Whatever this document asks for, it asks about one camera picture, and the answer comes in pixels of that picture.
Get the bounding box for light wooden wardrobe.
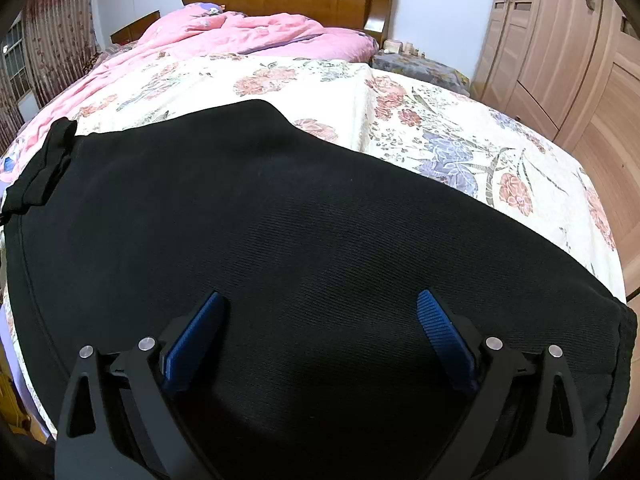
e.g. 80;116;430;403
470;0;640;301

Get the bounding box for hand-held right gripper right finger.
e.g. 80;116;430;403
416;289;589;480

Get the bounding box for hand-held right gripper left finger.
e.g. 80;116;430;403
54;290;231;480

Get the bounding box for dark wooden nightstand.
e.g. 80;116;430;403
110;10;161;45

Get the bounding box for black pants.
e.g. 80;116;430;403
0;99;638;480

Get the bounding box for red patterned curtain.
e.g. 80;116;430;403
22;0;98;106
0;75;26;138

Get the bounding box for barred window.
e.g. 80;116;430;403
1;20;27;107

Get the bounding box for cluster of small bottles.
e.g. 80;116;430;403
382;38;426;57

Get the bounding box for floral bedsheet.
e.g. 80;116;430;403
0;52;628;443

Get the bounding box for pink quilt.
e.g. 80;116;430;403
0;2;379;183

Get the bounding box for cloth-covered nightstand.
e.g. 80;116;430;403
370;49;471;97

